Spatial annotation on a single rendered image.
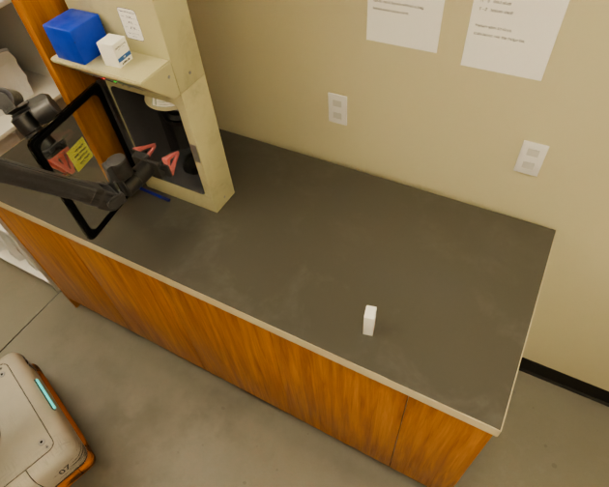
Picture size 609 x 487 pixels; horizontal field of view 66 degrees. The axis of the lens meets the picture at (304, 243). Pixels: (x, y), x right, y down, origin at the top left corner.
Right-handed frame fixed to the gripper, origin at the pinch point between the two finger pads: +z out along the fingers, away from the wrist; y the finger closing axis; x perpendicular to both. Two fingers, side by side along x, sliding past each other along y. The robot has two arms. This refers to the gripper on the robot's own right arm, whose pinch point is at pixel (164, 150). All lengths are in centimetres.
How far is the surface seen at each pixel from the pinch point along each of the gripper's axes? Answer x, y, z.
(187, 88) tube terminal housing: -24.1, -14.7, 3.1
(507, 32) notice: -33, -88, 43
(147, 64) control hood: -34.0, -10.3, -3.3
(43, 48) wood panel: -34.5, 22.3, -8.4
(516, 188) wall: 15, -103, 43
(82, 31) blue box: -41.6, 4.7, -6.6
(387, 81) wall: -12, -58, 43
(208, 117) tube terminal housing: -11.3, -14.7, 7.9
